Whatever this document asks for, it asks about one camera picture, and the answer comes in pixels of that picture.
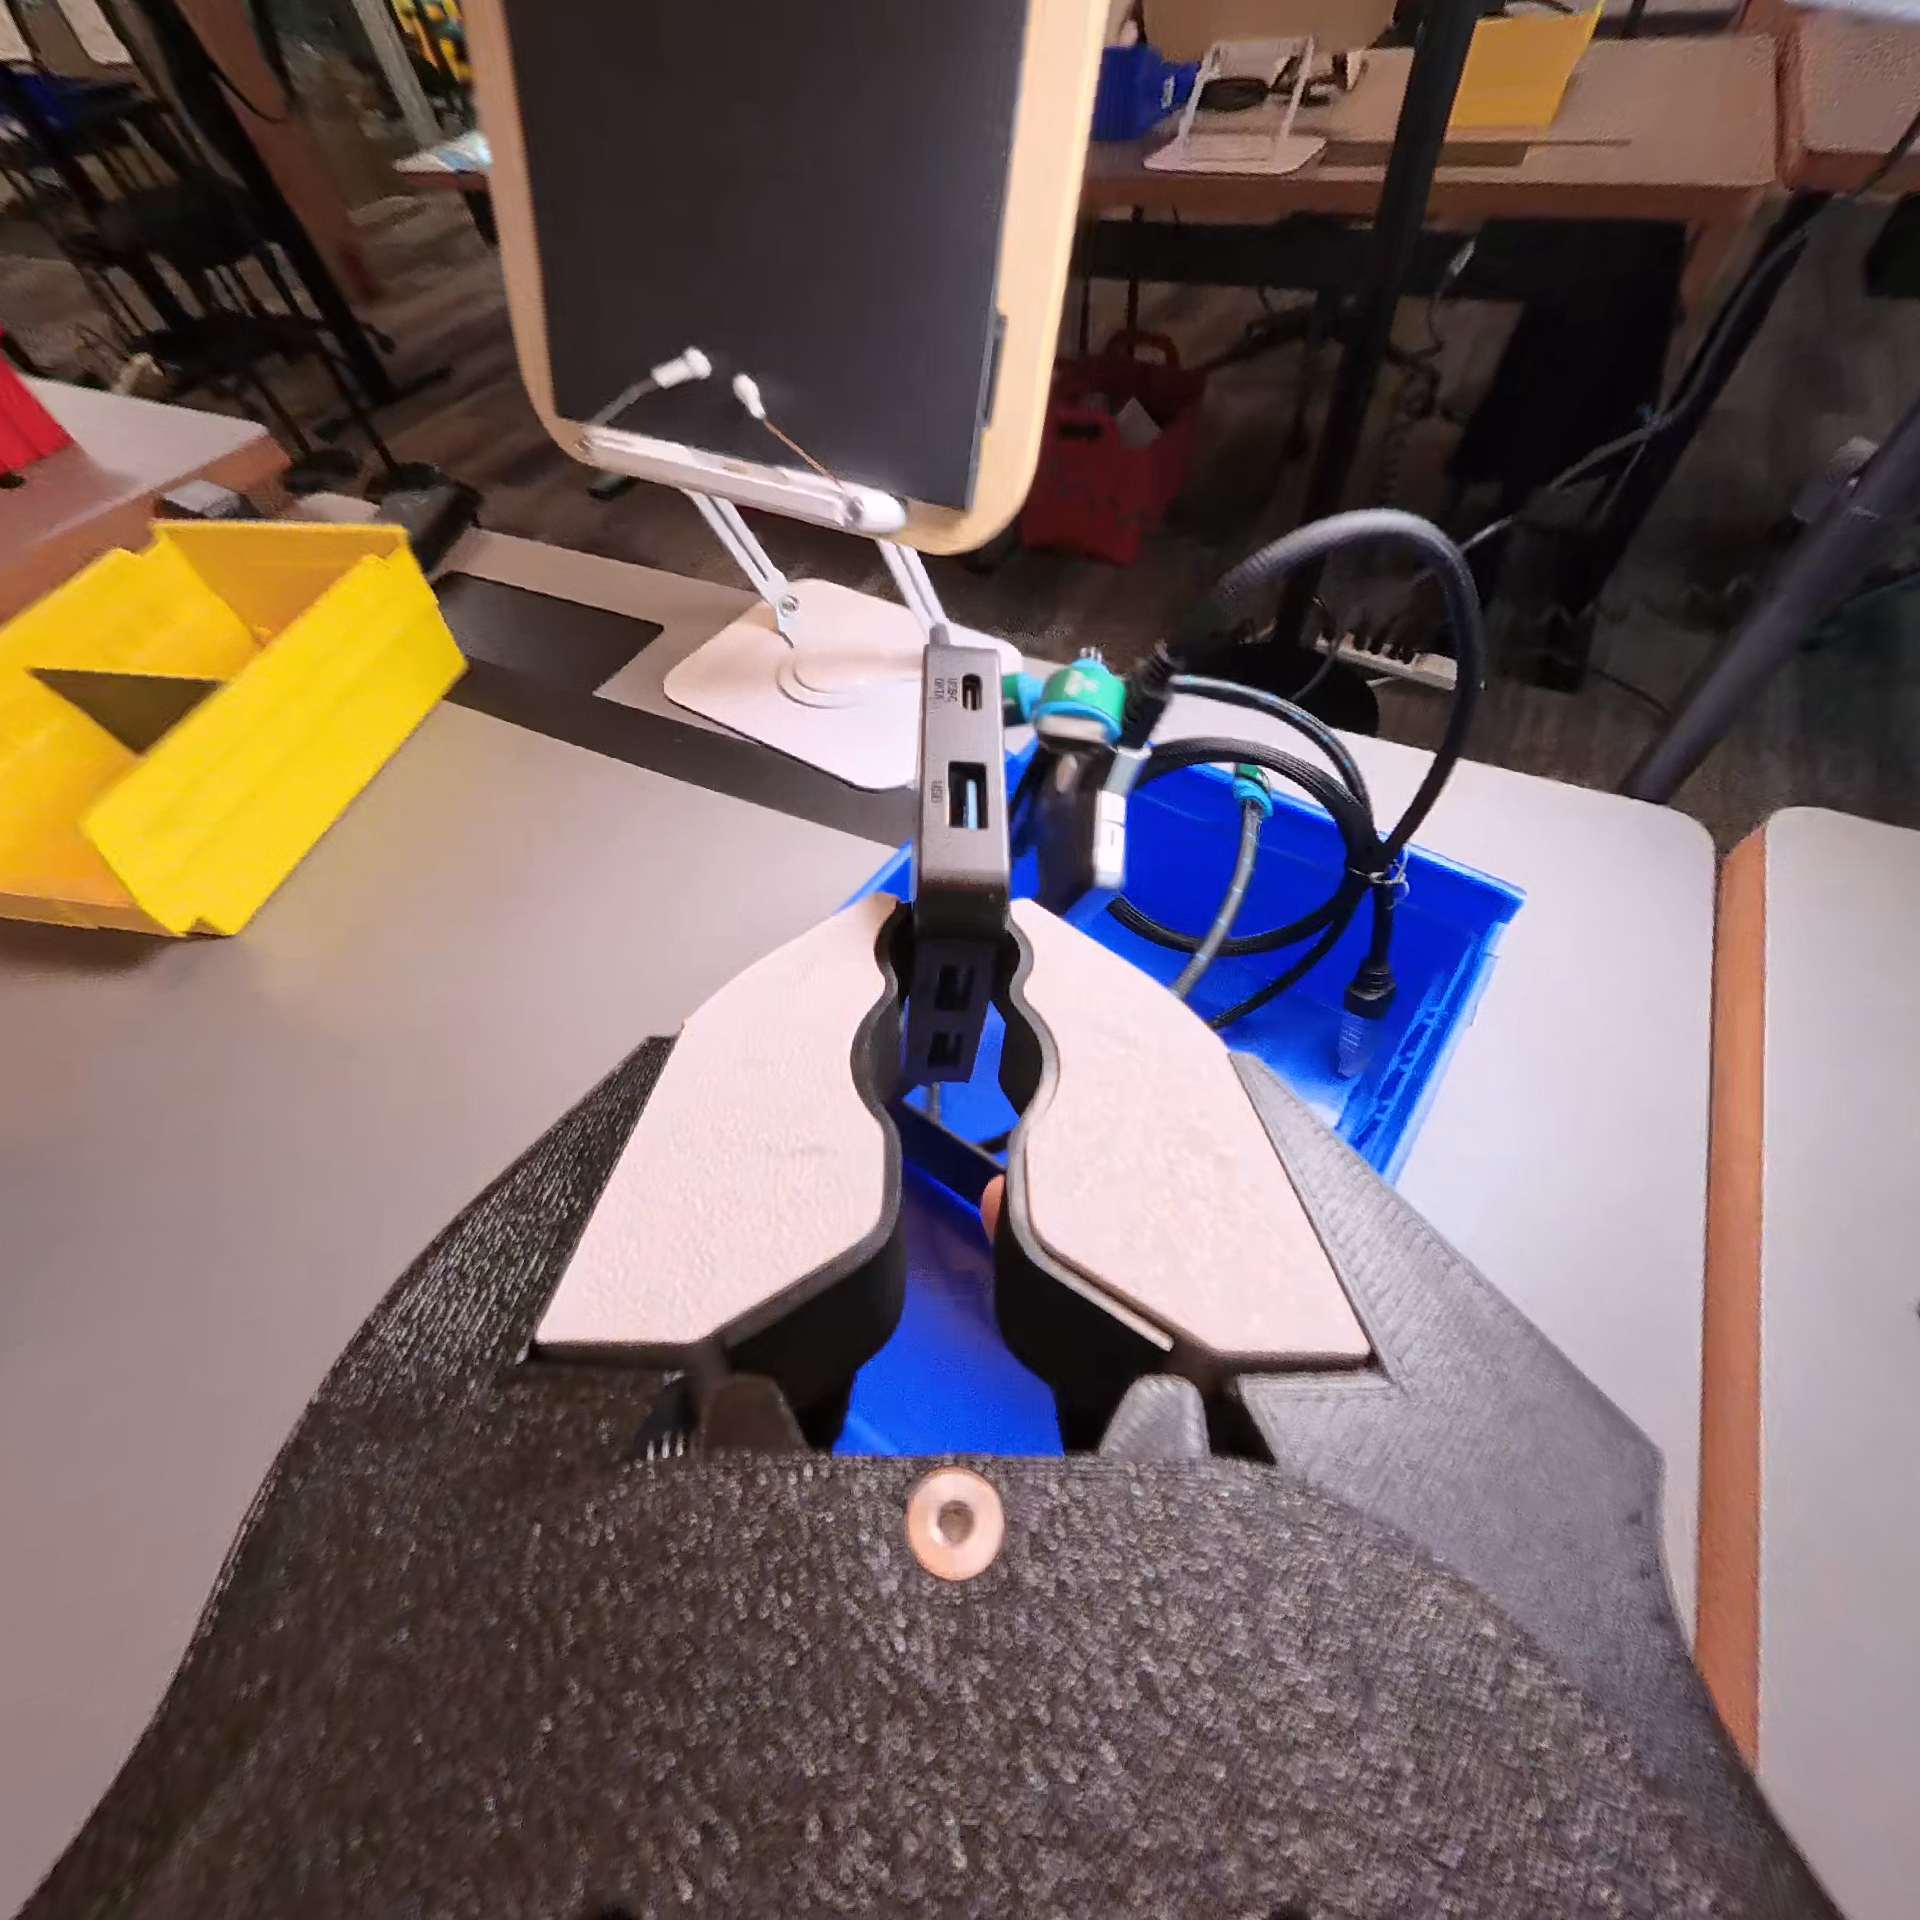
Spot red shopping basket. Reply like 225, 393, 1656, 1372
1032, 330, 1207, 571

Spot blue plastic bin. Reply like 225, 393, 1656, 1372
1098, 43, 1207, 147
829, 733, 1530, 1461

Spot wooden desk with black legs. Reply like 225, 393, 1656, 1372
1076, 30, 1788, 303

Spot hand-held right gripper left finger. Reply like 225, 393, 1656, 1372
532, 896, 913, 1451

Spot white power strip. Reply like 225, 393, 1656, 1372
1313, 622, 1464, 693

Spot black bin divider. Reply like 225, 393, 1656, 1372
27, 667, 234, 757

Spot wood-framed black tablet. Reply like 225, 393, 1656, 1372
463, 0, 1117, 561

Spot blue-flecked cable with green plugs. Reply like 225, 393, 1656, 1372
1009, 644, 1278, 1005

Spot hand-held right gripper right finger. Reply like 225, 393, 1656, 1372
993, 896, 1376, 1455

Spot black usb hub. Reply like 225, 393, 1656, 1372
897, 636, 1015, 1087

